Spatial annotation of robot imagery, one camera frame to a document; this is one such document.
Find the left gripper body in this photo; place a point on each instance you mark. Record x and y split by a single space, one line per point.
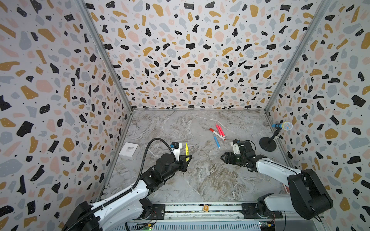
178 165

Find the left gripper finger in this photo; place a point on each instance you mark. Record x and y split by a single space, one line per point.
183 157
186 162

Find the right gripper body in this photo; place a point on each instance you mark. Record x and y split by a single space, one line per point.
236 160

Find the yellow highlighter pen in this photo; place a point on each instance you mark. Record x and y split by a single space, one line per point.
187 152

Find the blue highlighter pen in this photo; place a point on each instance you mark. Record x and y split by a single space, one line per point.
217 143

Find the white red-tipped marker pen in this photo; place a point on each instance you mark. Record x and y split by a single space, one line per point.
217 134

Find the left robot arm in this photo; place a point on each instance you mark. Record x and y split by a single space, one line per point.
130 203

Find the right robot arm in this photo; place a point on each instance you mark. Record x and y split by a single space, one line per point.
307 195

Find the black microphone stand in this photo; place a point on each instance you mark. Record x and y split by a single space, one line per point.
269 144

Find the blue microphone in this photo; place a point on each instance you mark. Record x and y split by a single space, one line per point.
287 126

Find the white small box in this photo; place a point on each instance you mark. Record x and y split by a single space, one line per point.
129 150

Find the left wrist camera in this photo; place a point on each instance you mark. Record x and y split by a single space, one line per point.
176 148

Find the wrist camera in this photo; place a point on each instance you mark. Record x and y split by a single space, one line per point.
176 148
235 147

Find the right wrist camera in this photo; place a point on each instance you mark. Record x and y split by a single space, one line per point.
235 147

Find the orange tag on rail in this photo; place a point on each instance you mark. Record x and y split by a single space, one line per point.
205 208

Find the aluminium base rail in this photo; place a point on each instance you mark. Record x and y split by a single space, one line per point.
222 216

